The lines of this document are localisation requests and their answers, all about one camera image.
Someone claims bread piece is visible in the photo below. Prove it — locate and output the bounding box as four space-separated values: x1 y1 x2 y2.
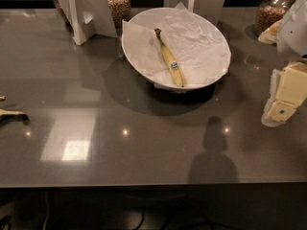
258 20 281 45

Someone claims white paper liner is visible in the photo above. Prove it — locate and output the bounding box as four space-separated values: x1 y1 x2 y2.
122 1 231 87

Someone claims left white folded card stand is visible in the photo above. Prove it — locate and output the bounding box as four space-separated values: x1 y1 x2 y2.
58 0 117 45

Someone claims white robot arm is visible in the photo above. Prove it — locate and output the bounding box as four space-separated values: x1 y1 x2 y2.
258 0 307 127

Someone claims left glass jar of cereal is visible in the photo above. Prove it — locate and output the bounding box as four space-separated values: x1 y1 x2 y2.
107 0 130 28

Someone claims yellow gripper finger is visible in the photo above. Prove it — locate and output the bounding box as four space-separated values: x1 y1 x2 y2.
261 69 284 127
278 62 307 123

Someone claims right glass jar of cereal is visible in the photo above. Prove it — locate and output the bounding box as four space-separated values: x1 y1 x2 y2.
254 0 295 35

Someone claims banana at left edge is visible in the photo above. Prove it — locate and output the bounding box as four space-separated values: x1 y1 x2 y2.
0 108 28 120

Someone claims glass jar of cereal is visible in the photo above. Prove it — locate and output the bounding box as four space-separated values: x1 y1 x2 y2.
254 0 295 35
107 0 130 28

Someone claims yellow banana with sticker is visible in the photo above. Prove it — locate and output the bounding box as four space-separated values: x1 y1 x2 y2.
154 28 185 87

